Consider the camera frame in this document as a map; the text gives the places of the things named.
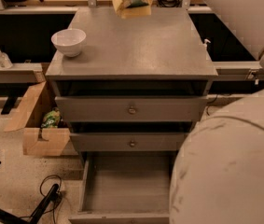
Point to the green and yellow sponge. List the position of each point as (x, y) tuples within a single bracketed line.
[(135, 3)]

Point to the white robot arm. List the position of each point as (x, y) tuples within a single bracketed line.
[(218, 175)]

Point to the grey wooden drawer cabinet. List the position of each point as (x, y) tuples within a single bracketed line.
[(158, 56)]

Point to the grey top drawer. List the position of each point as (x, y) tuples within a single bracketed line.
[(103, 109)]

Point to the grey middle drawer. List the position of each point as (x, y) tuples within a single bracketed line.
[(127, 141)]

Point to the grey open bottom drawer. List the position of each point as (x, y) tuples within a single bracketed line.
[(125, 188)]

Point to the white ceramic bowl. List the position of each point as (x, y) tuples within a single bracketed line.
[(69, 42)]

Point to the small white pump bottle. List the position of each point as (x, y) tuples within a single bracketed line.
[(206, 43)]

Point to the clear sanitizer bottle right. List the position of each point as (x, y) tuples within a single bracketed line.
[(5, 62)]

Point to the green snack bag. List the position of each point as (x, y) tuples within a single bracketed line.
[(51, 119)]

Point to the brown cardboard box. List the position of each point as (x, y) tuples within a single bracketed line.
[(37, 141)]

